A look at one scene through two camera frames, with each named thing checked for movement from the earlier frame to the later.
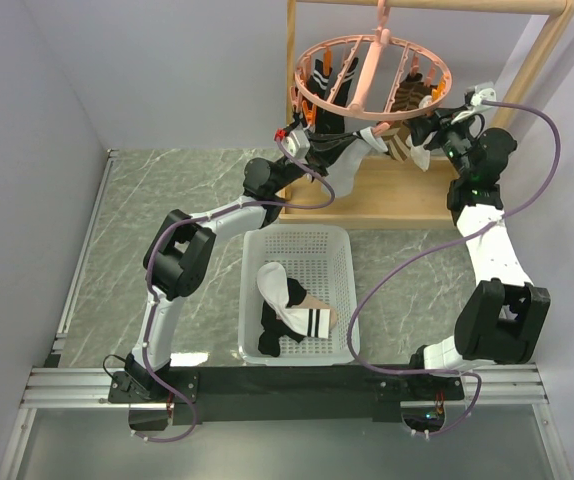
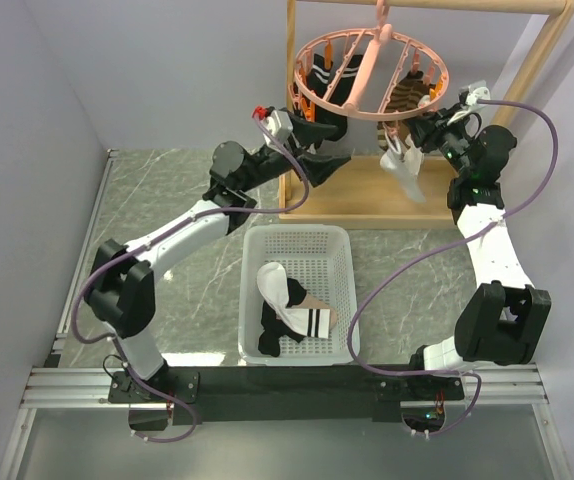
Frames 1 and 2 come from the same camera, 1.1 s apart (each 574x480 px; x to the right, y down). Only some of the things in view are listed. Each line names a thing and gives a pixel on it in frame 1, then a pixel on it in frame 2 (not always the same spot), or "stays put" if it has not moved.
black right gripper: [443, 123] stays put
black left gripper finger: [326, 145] -> [319, 167]
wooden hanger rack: [391, 194] stays put
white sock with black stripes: [341, 174] -> [406, 164]
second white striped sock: [310, 322] stays put
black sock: [268, 341] stays put
